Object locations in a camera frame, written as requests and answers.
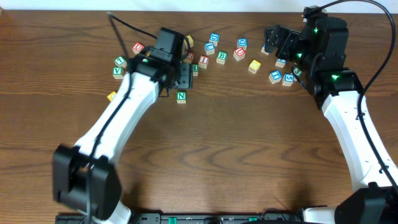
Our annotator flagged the green B block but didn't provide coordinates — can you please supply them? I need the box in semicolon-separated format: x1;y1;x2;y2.
216;50;228;65

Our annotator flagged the green N block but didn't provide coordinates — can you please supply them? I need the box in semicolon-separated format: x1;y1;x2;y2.
177;91;187;104

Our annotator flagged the blue D block right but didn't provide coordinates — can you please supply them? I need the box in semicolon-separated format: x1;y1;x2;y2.
237;38;248;50

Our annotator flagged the yellow block right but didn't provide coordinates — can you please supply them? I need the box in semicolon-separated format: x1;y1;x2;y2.
248;60;261;74

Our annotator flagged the red E block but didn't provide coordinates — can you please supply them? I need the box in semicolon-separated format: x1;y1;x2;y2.
183;52;194;64

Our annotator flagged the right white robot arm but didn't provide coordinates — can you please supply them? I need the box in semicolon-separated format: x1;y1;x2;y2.
264;6;397;223

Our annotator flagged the blue P block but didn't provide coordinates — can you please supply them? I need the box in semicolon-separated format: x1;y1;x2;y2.
275;58;287;68

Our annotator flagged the blue T block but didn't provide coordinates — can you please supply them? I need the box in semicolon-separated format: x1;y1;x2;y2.
269;70;282;84

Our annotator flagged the yellow block top centre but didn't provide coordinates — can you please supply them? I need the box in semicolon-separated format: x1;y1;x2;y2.
186;35;194;47

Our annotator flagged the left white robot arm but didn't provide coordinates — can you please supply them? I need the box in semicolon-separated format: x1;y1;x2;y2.
52;27;193;223

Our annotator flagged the blue D block left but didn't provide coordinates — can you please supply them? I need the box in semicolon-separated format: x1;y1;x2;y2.
209;32;220;47

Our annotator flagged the green V block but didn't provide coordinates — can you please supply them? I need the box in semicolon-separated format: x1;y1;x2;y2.
113;67;124;80

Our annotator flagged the blue X block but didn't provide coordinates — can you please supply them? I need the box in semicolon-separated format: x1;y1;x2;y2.
261;44;269;55

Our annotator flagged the green R block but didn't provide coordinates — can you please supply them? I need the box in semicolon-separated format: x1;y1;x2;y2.
192;64;199;77

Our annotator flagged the blue 5 block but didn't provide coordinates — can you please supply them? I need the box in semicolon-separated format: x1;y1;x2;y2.
282;73;295;86

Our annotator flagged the green 7 block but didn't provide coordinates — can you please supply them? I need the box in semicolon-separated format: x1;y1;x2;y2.
114;56;127;68

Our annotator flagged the red I block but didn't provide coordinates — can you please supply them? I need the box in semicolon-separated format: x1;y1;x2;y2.
198;55;210;69

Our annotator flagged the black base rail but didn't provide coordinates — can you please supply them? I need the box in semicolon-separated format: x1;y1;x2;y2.
55;212;305;224

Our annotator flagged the green J block right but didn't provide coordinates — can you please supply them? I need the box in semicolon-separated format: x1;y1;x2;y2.
292;67;302;77

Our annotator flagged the blue d block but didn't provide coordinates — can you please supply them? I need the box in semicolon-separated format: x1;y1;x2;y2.
209;32;220;47
237;38;248;50

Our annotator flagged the yellow C block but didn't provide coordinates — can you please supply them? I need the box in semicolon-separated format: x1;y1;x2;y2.
107;91;117;101

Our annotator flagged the red u block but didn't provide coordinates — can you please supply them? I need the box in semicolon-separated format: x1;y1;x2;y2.
233;47;246;61
132;42;145;54

